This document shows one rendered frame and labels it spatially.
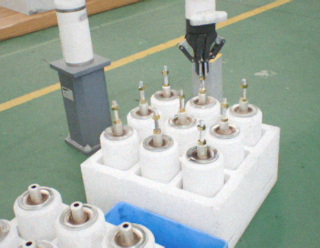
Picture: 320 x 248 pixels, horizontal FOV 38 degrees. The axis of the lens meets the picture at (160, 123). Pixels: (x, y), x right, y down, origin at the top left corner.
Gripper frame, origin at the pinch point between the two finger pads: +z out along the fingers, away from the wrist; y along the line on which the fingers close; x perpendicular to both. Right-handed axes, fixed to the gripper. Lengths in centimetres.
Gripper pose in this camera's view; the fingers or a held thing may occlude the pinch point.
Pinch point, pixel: (201, 68)
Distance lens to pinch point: 124.2
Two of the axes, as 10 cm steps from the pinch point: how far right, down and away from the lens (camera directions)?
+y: -9.7, 1.8, -1.8
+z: 0.7, 8.7, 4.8
